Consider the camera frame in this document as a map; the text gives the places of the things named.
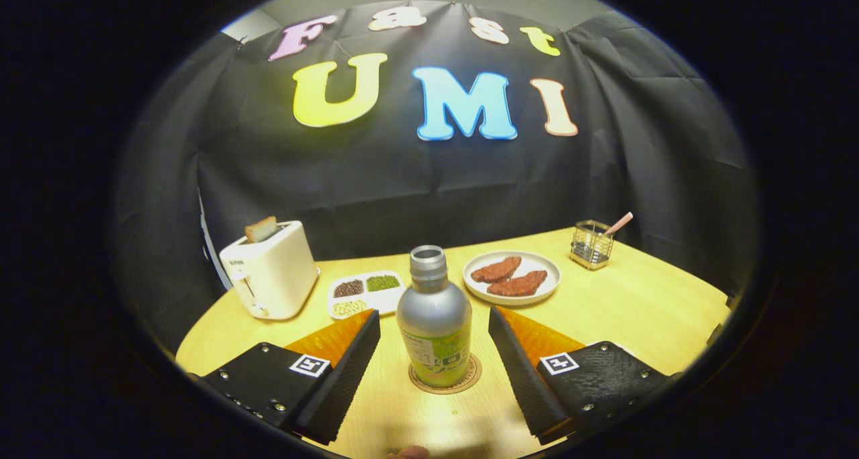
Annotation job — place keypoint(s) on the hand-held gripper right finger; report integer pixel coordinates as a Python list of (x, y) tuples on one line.
[(520, 385)]

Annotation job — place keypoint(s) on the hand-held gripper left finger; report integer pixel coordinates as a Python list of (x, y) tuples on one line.
[(339, 392)]

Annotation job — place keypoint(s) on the round cork coaster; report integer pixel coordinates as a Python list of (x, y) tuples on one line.
[(419, 384)]

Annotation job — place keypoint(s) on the silver bottle with green label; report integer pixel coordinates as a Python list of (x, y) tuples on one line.
[(433, 318)]

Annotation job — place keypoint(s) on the brown meat piece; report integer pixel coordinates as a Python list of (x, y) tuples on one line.
[(520, 284), (496, 270)]

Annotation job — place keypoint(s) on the white divided dish of beans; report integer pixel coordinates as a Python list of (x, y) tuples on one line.
[(386, 301)]

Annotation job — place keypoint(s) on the white round plate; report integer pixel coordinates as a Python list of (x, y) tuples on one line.
[(547, 271)]

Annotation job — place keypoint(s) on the white toaster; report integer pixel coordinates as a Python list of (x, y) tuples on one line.
[(275, 274)]

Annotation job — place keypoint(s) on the wooden table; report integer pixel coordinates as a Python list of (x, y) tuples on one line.
[(637, 311)]

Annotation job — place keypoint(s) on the toast bread slice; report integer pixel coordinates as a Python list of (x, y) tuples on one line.
[(260, 229)]

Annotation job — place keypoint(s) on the pink stick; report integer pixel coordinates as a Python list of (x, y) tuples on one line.
[(619, 223)]

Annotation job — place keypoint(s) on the black backdrop cloth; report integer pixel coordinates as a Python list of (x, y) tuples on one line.
[(436, 190)]

